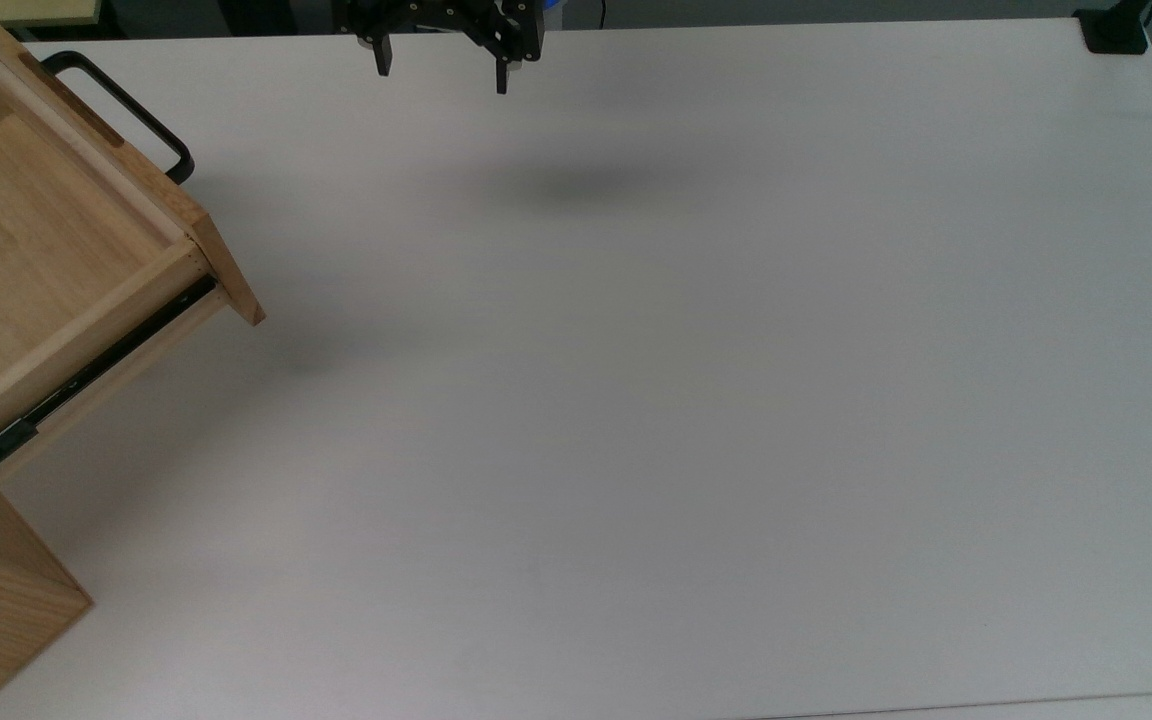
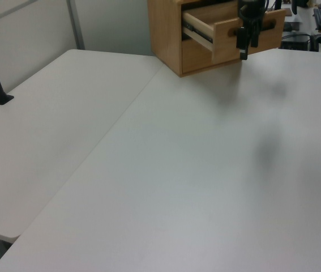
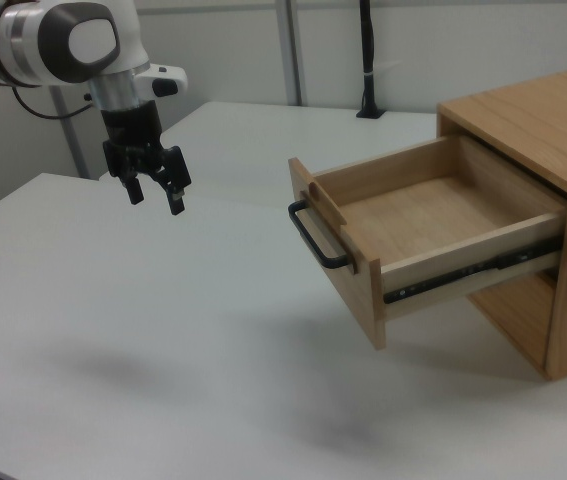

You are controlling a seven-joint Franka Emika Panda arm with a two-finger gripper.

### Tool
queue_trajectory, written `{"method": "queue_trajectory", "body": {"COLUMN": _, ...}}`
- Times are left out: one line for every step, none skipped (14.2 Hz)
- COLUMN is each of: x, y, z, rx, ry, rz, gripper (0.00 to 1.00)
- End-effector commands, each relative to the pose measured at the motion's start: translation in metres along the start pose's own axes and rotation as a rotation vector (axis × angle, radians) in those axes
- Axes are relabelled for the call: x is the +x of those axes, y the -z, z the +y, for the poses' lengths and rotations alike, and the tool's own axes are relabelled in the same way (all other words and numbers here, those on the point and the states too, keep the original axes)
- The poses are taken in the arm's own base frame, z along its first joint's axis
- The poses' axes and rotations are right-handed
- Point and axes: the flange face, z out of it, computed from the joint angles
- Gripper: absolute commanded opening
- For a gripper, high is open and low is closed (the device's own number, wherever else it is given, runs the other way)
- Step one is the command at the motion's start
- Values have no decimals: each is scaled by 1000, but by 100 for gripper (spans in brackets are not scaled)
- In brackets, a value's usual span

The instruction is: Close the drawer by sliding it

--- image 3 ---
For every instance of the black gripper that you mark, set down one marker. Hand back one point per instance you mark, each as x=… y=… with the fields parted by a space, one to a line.
x=130 y=127

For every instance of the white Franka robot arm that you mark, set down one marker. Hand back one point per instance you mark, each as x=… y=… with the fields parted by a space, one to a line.
x=38 y=45

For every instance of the wooden drawer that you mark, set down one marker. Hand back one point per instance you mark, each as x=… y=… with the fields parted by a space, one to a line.
x=428 y=220

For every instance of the black metal drawer slide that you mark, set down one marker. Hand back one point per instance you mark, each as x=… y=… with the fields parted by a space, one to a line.
x=463 y=272

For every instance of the black table clamp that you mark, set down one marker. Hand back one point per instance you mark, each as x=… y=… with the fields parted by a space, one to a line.
x=368 y=60

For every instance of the wooden cabinet box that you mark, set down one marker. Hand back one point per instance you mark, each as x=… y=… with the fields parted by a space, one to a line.
x=563 y=250

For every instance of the grey partition post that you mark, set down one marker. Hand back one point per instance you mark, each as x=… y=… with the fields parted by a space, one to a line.
x=293 y=50

